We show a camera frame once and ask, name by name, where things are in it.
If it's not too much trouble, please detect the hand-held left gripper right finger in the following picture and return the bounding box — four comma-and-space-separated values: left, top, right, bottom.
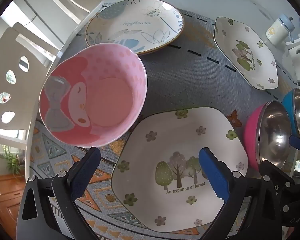
198, 147, 280, 240

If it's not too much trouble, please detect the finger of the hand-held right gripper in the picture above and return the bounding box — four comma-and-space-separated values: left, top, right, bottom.
259, 160, 295, 193
289, 135, 300, 153

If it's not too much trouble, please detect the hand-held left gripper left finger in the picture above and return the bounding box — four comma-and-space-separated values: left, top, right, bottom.
16, 147, 102, 240

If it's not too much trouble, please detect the blue steel bowl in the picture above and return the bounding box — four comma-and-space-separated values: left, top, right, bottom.
282, 88, 300, 139

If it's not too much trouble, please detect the pink steel bowl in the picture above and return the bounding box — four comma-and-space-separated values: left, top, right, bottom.
243, 100, 294, 172

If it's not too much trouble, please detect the large forest print plate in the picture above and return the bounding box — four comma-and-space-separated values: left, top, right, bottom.
111, 107, 249, 233

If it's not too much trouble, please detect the pink cartoon bowl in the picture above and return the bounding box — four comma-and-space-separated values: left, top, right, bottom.
39, 43, 147, 148

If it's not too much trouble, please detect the small forest print plate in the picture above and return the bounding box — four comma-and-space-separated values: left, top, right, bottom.
213, 17, 279, 90

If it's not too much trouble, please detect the round flower print plate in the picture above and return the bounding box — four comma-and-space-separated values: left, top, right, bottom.
85, 0, 184, 55

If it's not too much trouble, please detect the green potted plant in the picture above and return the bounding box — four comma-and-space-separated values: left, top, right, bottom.
0, 145, 25, 178

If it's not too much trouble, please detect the wooden cabinet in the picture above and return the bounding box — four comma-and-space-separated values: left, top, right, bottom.
0, 175, 25, 238

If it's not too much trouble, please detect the white chair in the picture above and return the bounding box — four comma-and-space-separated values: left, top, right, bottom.
0, 22, 62, 145
282, 34, 300, 84
47, 0, 120, 20

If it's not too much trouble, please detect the patterned blue table mat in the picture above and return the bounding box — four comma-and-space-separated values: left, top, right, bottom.
30, 4, 298, 240

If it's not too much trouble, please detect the white jar with blue lid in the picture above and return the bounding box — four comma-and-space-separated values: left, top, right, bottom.
266, 14, 295, 45

